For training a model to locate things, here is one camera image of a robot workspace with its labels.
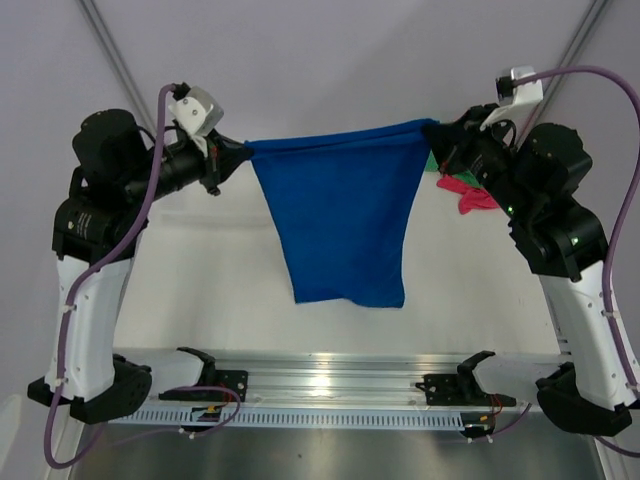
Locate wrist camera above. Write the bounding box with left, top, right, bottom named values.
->
left=169, top=83, right=224, bottom=137
left=495, top=66, right=544, bottom=107

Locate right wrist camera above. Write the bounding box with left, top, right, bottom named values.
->
left=495, top=66, right=544, bottom=107

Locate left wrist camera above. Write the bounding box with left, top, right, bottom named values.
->
left=169, top=83, right=224, bottom=137

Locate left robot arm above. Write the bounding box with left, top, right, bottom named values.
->
left=27, top=109, right=253, bottom=425

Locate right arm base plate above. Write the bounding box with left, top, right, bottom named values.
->
left=415, top=373, right=516, bottom=407

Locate aluminium frame post left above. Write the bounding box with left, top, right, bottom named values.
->
left=74, top=0, right=156, bottom=133

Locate aluminium frame post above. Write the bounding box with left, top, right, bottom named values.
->
left=74, top=0, right=156, bottom=133
left=535, top=0, right=613, bottom=120

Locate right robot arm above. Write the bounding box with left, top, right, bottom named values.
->
left=422, top=105, right=639, bottom=437

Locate aluminium frame post right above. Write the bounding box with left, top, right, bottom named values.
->
left=535, top=0, right=613, bottom=120

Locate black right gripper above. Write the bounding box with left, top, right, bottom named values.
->
left=425, top=102, right=534, bottom=222

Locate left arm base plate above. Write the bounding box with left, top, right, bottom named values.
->
left=158, top=370, right=249, bottom=403

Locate blue towel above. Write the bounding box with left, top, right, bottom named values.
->
left=245, top=119, right=431, bottom=308

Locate slotted cable duct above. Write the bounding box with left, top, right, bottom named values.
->
left=114, top=405, right=464, bottom=431

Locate pink towel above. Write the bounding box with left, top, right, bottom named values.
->
left=436, top=176, right=499, bottom=215

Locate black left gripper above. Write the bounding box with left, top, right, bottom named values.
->
left=121, top=127, right=253, bottom=206

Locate green towel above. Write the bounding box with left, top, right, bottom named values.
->
left=424, top=152, right=481, bottom=188

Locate aluminium front rail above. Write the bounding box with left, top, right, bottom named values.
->
left=208, top=350, right=466, bottom=408

